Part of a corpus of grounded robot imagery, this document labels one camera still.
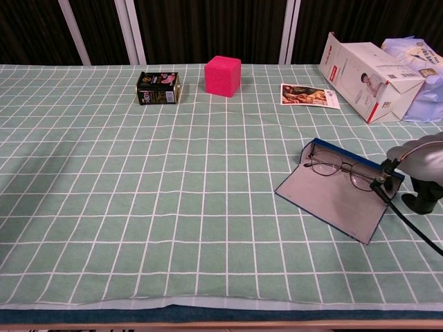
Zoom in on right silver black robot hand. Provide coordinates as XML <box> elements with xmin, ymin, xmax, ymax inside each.
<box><xmin>386</xmin><ymin>131</ymin><xmax>443</xmax><ymax>215</ymax></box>

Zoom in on blue glasses case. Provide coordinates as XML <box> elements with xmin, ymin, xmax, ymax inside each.
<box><xmin>273</xmin><ymin>137</ymin><xmax>406</xmax><ymax>246</ymax></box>

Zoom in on light blue tissue pack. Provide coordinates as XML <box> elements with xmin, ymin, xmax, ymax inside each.
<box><xmin>380</xmin><ymin>34</ymin><xmax>443</xmax><ymax>123</ymax></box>

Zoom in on white red carton box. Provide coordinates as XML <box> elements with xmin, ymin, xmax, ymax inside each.
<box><xmin>318</xmin><ymin>31</ymin><xmax>426</xmax><ymax>125</ymax></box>

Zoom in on printed photo card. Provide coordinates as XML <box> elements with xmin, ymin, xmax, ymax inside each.
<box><xmin>279</xmin><ymin>82</ymin><xmax>342</xmax><ymax>111</ymax></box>

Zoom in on pink foam cube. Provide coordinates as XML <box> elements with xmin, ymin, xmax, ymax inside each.
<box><xmin>204</xmin><ymin>55</ymin><xmax>242</xmax><ymax>99</ymax></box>

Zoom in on black pleated curtain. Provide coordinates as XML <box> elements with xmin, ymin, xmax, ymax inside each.
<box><xmin>0</xmin><ymin>0</ymin><xmax>443</xmax><ymax>66</ymax></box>

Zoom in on dark blue table underlay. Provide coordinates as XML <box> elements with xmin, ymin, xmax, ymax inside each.
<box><xmin>0</xmin><ymin>303</ymin><xmax>443</xmax><ymax>325</ymax></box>

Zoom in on black luncheon meat tin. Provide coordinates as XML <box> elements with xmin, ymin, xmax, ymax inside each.
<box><xmin>135</xmin><ymin>71</ymin><xmax>182</xmax><ymax>106</ymax></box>

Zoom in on green checkered tablecloth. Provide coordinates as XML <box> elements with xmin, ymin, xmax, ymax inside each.
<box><xmin>0</xmin><ymin>63</ymin><xmax>443</xmax><ymax>311</ymax></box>

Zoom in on metal frame eyeglasses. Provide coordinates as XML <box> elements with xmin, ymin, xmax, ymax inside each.
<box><xmin>303</xmin><ymin>151</ymin><xmax>382</xmax><ymax>192</ymax></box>

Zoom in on white metal frame post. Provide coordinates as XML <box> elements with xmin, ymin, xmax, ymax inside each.
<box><xmin>57</xmin><ymin>0</ymin><xmax>92</xmax><ymax>66</ymax></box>
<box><xmin>114</xmin><ymin>0</ymin><xmax>148</xmax><ymax>66</ymax></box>
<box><xmin>278</xmin><ymin>0</ymin><xmax>302</xmax><ymax>65</ymax></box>

